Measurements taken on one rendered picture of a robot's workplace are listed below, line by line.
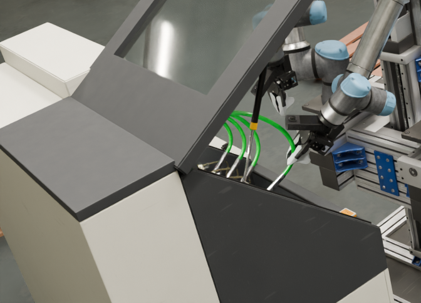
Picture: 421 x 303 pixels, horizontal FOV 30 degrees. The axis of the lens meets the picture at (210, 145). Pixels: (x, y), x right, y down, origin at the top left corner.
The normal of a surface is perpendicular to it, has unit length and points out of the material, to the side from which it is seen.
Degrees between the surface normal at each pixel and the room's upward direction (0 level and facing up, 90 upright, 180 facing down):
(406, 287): 0
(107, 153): 0
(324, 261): 90
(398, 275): 0
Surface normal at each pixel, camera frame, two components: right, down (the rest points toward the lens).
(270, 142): -0.25, -0.86
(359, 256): 0.52, 0.28
